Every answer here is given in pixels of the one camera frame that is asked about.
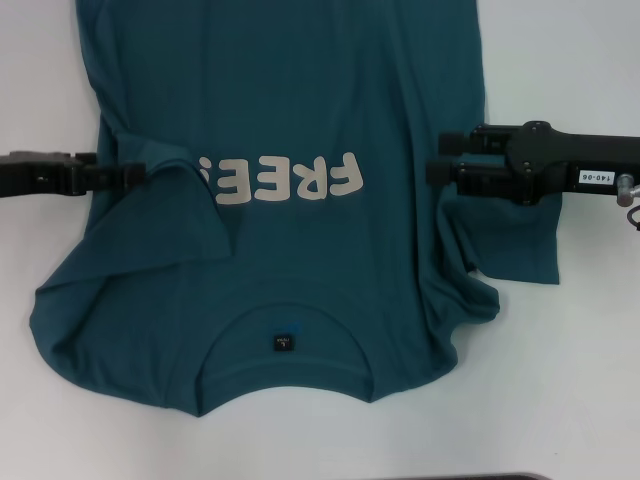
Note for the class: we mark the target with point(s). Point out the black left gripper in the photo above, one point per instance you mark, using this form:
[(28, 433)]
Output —
[(40, 177)]

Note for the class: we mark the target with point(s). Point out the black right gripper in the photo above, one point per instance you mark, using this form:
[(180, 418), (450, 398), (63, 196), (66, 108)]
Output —
[(555, 160)]

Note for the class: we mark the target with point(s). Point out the teal T-shirt with FREE print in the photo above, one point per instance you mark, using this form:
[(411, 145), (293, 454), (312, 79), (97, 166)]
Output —
[(300, 75)]

